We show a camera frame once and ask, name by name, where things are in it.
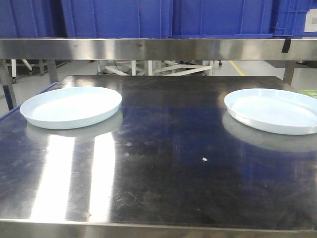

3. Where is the far left blue bin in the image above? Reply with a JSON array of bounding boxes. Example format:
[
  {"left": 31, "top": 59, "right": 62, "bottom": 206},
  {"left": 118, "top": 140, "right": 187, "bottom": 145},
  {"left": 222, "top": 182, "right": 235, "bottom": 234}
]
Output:
[{"left": 0, "top": 0, "right": 66, "bottom": 39}]

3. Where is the stainless steel upper shelf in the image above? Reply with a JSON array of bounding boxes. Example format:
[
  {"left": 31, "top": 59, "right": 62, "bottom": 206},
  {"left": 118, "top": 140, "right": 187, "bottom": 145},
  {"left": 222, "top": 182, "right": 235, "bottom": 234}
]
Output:
[{"left": 0, "top": 38, "right": 317, "bottom": 60}]

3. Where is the left blue plastic bin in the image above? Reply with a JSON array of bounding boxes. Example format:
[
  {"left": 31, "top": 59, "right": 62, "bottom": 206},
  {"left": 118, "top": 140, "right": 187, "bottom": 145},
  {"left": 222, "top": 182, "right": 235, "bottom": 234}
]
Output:
[{"left": 61, "top": 0, "right": 173, "bottom": 39}]

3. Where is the white frame background structure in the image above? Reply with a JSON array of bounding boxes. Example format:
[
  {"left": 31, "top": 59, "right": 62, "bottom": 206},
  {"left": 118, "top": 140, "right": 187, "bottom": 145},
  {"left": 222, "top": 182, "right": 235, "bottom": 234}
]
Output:
[{"left": 97, "top": 60, "right": 214, "bottom": 76}]

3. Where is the middle blue plastic bin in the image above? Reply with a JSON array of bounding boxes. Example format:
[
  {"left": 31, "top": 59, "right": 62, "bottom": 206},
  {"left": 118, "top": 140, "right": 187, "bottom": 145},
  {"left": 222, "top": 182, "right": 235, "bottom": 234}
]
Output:
[{"left": 170, "top": 0, "right": 272, "bottom": 39}]

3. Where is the light blue plate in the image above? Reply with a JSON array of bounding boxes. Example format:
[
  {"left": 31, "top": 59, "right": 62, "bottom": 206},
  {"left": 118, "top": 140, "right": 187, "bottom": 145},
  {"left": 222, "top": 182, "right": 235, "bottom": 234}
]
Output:
[
  {"left": 224, "top": 88, "right": 317, "bottom": 135},
  {"left": 20, "top": 86, "right": 122, "bottom": 129}
]

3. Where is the right blue plastic bin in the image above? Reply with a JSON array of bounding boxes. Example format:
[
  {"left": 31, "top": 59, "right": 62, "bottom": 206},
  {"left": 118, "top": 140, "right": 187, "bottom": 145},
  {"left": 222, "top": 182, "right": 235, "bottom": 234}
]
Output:
[{"left": 270, "top": 0, "right": 317, "bottom": 38}]

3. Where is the black tape strip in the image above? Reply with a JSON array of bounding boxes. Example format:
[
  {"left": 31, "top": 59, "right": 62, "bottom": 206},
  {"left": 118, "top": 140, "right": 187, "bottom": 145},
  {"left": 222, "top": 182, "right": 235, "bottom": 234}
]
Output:
[{"left": 281, "top": 39, "right": 292, "bottom": 54}]

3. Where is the green sticker label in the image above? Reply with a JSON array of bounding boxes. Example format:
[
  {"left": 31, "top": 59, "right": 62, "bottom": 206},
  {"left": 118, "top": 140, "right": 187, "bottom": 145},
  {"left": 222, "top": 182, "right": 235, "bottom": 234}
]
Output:
[{"left": 298, "top": 90, "right": 317, "bottom": 99}]

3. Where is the blue plastic bin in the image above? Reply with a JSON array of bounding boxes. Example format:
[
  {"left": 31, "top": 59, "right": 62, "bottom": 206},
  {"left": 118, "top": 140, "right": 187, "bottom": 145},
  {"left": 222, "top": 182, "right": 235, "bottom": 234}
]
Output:
[
  {"left": 270, "top": 0, "right": 317, "bottom": 38},
  {"left": 61, "top": 0, "right": 173, "bottom": 39},
  {"left": 170, "top": 0, "right": 272, "bottom": 39}
]

